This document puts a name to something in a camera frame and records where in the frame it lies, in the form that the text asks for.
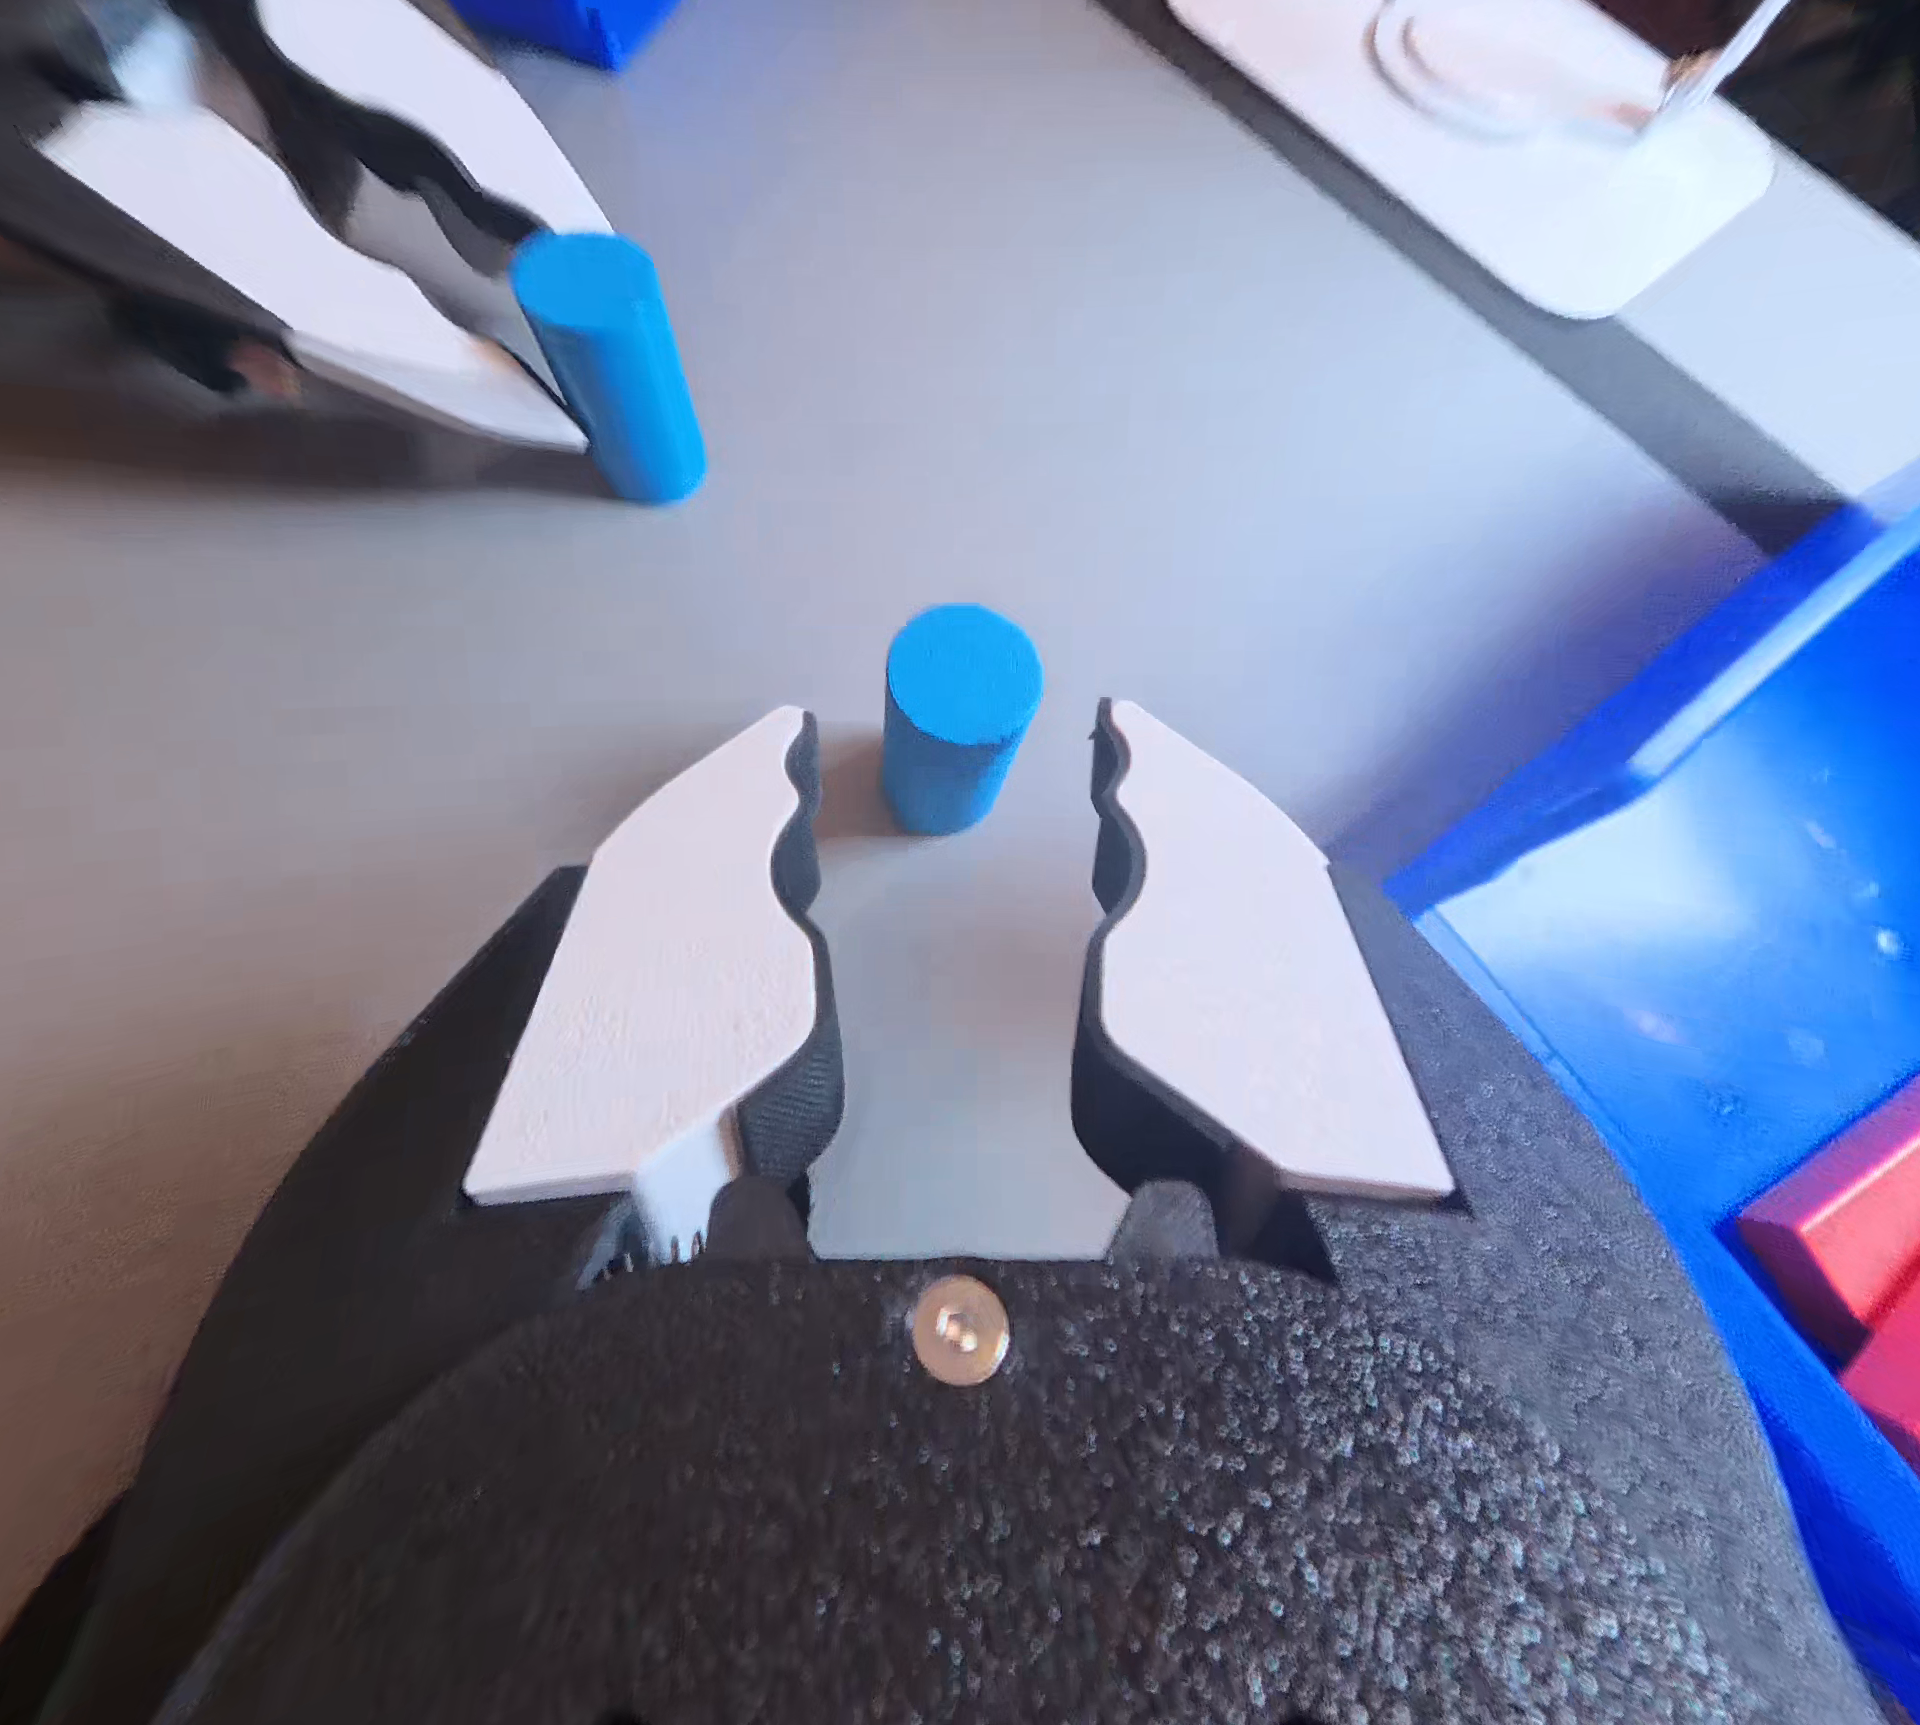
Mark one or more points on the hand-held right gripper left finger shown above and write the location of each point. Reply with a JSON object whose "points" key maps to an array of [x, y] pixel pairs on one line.
{"points": [[646, 1005]]}

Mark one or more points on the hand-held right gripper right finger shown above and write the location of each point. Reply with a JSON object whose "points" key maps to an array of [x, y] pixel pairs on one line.
{"points": [[1261, 1005]]}

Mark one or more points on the teal wooden cylinder block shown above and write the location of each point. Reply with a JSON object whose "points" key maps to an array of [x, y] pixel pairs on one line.
{"points": [[961, 708]]}

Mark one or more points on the blue wooden cylinder block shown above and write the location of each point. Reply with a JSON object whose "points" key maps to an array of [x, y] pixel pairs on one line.
{"points": [[616, 376]]}

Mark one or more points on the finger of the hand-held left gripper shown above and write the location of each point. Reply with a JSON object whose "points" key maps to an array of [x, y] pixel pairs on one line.
{"points": [[390, 60], [270, 257]]}

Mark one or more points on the white document stand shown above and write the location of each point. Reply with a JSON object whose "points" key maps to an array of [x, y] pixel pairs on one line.
{"points": [[1320, 16]]}

